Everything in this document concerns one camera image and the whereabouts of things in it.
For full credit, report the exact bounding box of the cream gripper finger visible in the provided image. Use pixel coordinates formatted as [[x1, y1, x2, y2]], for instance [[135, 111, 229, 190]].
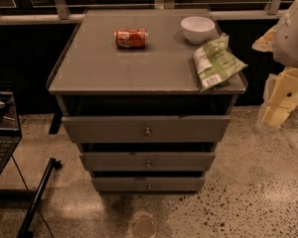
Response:
[[256, 105, 290, 132]]

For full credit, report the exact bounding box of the green chip bag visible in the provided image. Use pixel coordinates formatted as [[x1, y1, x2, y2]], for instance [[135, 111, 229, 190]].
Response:
[[193, 34, 246, 92]]

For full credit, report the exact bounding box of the grey top drawer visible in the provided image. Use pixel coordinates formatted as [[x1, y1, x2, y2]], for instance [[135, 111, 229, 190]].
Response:
[[63, 115, 230, 144]]

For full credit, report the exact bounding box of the black stand leg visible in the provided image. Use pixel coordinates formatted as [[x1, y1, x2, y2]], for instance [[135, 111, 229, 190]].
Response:
[[17, 158, 62, 238]]

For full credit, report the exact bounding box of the grey bottom drawer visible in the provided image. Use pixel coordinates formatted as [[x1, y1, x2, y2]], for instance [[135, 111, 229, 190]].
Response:
[[92, 178, 205, 192]]

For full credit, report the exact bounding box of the orange soda can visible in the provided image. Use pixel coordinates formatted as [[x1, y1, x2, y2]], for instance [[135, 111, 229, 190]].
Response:
[[114, 29, 148, 49]]

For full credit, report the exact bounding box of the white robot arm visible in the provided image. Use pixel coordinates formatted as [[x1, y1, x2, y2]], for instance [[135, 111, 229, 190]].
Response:
[[252, 0, 298, 132]]

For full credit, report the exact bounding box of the grey drawer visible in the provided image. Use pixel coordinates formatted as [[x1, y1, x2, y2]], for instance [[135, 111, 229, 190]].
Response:
[[92, 178, 205, 192], [80, 152, 215, 172], [63, 115, 230, 144]]

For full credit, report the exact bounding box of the metal window railing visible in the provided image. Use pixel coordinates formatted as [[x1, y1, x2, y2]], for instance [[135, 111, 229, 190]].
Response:
[[0, 0, 298, 27]]

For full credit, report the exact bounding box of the black laptop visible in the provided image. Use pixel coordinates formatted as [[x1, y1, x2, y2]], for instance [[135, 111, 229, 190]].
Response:
[[0, 81, 22, 175]]

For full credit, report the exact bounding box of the white bowl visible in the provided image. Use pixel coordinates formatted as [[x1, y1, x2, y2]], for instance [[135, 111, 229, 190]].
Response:
[[181, 16, 215, 44]]

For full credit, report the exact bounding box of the grey middle drawer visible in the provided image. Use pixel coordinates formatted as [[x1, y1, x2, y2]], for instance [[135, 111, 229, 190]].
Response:
[[80, 152, 215, 172]]

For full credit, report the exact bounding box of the grey drawer cabinet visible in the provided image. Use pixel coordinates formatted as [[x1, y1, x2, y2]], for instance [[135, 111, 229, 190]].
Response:
[[48, 9, 246, 180]]

